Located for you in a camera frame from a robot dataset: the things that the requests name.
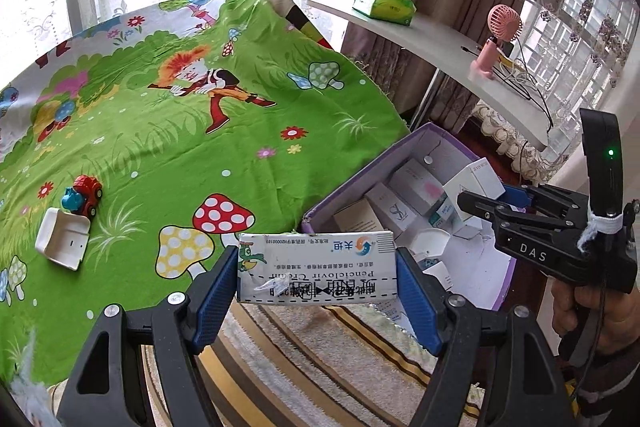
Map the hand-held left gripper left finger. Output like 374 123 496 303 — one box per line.
56 246 240 427

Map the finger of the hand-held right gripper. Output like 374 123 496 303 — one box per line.
457 191 551 230
502 184 591 222

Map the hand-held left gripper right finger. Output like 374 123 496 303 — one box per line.
395 247 576 427

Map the white dashed-line box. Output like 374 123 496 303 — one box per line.
236 230 399 306

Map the purple cardboard box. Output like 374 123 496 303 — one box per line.
300 122 518 338

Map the person's right forearm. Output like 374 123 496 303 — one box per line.
570 342 640 427

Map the person's right hand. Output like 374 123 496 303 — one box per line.
551 279 640 353

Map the white blue-label medicine box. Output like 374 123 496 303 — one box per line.
389 158 447 216

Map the striped beige brown towel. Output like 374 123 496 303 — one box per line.
47 297 501 427

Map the open white cardboard flap box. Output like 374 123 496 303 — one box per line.
35 207 92 272

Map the white shelf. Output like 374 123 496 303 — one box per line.
306 0 563 154

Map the red blue toy truck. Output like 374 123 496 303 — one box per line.
62 175 104 218

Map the pink desk fan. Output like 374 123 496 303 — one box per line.
469 4 524 82

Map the green cartoon printed sheet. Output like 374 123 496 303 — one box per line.
0 0 411 388

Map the green tissue pack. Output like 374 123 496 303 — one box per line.
352 0 417 28

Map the black cable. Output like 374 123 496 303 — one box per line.
492 42 558 132

